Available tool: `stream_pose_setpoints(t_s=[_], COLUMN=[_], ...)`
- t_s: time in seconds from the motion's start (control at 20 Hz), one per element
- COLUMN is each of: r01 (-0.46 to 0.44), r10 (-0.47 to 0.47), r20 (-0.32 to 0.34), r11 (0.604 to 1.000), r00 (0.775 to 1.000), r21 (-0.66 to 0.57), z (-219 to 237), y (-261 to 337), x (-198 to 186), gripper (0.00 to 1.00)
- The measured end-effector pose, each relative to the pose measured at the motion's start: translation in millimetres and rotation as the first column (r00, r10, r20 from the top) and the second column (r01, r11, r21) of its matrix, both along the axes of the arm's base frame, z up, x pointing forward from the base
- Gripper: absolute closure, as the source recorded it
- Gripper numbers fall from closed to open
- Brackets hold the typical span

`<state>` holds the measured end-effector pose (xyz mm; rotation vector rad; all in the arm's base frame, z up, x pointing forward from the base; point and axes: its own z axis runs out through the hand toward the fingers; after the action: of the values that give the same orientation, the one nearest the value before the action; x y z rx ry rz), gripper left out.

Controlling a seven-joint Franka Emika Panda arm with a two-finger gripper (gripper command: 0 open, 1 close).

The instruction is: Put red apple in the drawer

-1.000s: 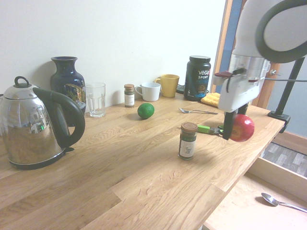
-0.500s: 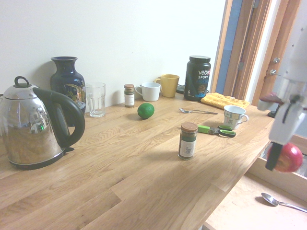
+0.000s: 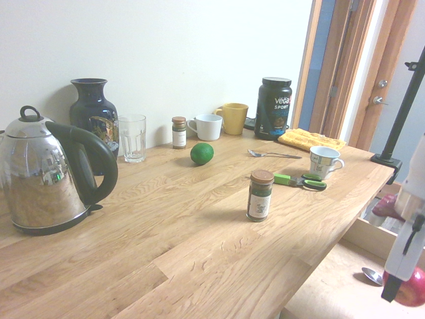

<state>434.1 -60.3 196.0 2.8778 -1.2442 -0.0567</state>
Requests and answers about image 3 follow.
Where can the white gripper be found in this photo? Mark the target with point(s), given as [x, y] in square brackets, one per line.
[406, 252]

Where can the red apple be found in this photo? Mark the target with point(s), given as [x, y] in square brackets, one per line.
[413, 292]

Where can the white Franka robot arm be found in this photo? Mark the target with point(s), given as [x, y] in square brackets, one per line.
[415, 172]

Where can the wide wooden drawer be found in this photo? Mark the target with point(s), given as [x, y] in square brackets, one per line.
[345, 285]

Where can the steel spoon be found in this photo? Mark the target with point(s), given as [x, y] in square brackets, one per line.
[372, 276]

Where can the dark red object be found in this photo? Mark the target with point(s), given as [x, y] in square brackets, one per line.
[385, 206]

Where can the white patterned teacup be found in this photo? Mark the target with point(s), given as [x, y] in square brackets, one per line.
[322, 163]

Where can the spice jar brown lid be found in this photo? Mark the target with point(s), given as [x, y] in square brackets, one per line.
[178, 134]
[260, 199]

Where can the yellow folded towel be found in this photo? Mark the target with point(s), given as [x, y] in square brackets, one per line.
[310, 139]

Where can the slim metal spoon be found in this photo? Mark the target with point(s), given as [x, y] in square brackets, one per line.
[275, 154]

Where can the silver deadbolt lock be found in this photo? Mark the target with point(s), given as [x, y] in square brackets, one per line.
[383, 83]

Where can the black Vega protein tub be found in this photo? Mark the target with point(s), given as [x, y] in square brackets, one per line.
[274, 109]

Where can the black power adapter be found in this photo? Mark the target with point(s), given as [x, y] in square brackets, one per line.
[249, 123]

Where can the yellow mug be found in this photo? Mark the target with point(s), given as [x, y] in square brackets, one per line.
[235, 119]

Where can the green lime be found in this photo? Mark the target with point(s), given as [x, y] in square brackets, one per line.
[202, 153]

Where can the white mug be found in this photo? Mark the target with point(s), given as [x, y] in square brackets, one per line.
[207, 128]

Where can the clear glass tumbler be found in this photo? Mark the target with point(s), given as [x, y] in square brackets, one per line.
[132, 139]

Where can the dark blue vase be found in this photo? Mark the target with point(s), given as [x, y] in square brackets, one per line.
[93, 113]

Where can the steel electric kettle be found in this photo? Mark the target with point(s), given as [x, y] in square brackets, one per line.
[40, 172]

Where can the black clamp camera stand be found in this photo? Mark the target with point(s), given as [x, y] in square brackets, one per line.
[406, 99]

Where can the wooden door frame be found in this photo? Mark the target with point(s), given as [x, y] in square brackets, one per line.
[345, 66]

